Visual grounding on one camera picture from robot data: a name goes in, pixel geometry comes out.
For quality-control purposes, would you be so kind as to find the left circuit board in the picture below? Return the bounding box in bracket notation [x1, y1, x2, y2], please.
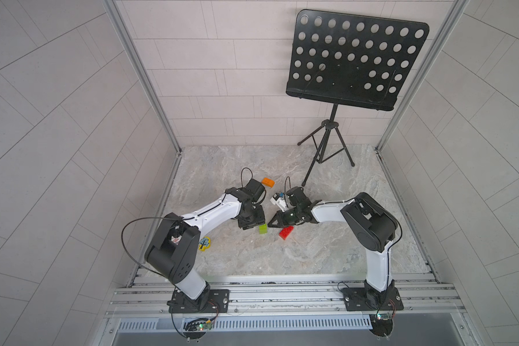
[183, 319, 213, 340]

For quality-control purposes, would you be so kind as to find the yellow sticker on table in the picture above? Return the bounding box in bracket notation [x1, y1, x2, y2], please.
[198, 236, 211, 252]

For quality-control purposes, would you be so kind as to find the right circuit board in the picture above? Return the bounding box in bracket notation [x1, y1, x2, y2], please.
[369, 312, 394, 339]

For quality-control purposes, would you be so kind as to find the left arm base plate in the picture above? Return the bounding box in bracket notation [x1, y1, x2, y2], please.
[167, 289, 230, 314]

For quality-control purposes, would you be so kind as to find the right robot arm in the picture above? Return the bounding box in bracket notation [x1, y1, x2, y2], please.
[268, 187, 400, 305]

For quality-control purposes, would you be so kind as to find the orange curved lego brick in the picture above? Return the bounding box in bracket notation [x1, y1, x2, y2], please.
[262, 177, 275, 188]

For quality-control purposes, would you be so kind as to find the black music stand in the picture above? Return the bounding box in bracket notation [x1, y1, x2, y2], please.
[285, 9, 430, 164]

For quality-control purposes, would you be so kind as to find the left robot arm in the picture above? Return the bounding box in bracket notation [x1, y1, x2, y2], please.
[144, 179, 265, 304]

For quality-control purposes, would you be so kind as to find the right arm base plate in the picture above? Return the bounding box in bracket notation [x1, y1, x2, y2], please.
[339, 281, 404, 311]

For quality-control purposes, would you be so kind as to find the circuit board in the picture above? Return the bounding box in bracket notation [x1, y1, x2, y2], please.
[369, 312, 394, 339]
[183, 319, 213, 340]

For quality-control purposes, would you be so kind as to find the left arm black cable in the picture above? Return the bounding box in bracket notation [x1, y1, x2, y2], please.
[120, 216, 178, 278]

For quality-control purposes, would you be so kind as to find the aluminium rail frame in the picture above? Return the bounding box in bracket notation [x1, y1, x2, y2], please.
[92, 273, 479, 345]

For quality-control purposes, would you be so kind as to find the lime lego brick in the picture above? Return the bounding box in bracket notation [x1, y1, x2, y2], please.
[258, 223, 268, 234]

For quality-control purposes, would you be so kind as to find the red lego brick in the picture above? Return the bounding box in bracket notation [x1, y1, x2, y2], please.
[278, 226, 294, 240]

